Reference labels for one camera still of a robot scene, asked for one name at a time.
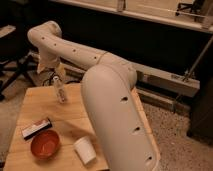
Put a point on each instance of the black office chair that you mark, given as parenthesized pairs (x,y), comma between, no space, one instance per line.
(15,56)

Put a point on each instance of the clear plastic bottle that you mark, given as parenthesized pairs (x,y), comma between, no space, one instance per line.
(59,89)

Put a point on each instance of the black and white box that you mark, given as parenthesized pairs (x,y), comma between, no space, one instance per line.
(36,127)

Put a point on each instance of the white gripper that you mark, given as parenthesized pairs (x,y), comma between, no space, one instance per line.
(48,60)

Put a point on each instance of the white paper cup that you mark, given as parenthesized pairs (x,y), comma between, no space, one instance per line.
(85,149)

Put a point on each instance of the red ceramic bowl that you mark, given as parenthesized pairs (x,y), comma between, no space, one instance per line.
(45,144)

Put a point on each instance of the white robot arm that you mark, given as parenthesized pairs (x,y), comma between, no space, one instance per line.
(106,90)

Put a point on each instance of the metal tripod leg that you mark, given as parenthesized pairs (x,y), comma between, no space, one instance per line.
(197,61)

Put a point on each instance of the wooden table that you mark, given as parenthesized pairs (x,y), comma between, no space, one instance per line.
(69,120)

